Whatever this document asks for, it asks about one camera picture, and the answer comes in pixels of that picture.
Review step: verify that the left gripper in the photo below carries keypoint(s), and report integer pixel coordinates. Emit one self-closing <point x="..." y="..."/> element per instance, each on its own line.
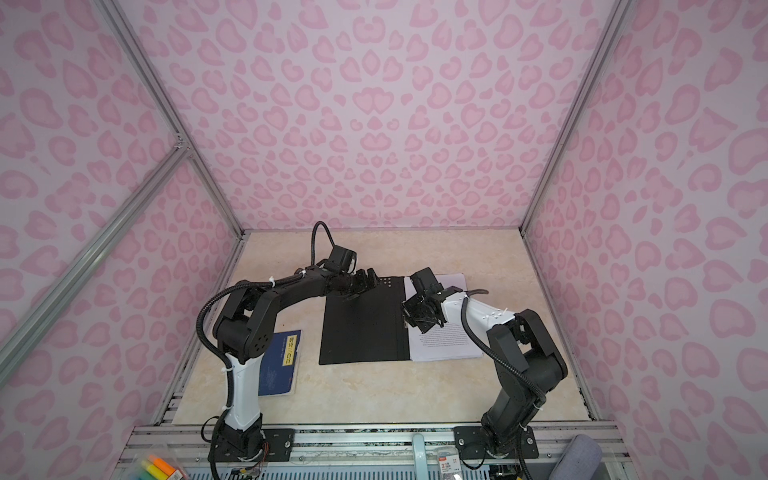
<point x="371" y="276"/>

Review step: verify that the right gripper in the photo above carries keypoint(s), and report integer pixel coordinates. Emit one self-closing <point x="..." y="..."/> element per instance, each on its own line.
<point x="408" y="311"/>

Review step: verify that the orange and black folder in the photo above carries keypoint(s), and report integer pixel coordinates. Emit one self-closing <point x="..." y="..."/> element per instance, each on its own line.
<point x="367" y="328"/>

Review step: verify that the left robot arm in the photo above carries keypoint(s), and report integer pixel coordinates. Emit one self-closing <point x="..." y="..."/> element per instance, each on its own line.
<point x="237" y="326"/>

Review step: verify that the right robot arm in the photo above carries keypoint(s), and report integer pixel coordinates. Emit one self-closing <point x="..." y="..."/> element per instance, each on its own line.
<point x="527" y="362"/>

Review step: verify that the blue book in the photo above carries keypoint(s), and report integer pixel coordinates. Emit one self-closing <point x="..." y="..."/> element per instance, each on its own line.
<point x="278" y="370"/>

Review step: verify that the small red label bag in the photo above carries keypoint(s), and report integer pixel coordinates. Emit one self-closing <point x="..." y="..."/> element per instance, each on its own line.
<point x="449" y="464"/>

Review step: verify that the grey cloth roll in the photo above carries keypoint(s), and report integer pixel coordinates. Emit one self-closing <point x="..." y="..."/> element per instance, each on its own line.
<point x="580" y="460"/>

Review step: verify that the highlighter marker pack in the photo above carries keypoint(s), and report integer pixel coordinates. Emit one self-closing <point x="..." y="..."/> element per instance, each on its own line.
<point x="154" y="467"/>

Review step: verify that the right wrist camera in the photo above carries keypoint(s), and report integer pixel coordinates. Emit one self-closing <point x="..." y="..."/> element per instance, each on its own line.
<point x="426" y="285"/>

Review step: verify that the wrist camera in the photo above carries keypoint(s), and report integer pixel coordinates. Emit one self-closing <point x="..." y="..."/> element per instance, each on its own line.
<point x="341" y="260"/>
<point x="426" y="285"/>

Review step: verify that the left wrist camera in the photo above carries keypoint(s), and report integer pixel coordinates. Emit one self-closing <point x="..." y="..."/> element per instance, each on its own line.
<point x="341" y="260"/>

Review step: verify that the light blue handle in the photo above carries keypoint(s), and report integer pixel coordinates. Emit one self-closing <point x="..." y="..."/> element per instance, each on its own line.
<point x="420" y="457"/>

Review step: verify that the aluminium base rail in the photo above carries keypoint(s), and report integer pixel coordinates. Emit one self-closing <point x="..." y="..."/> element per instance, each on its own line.
<point x="371" y="451"/>

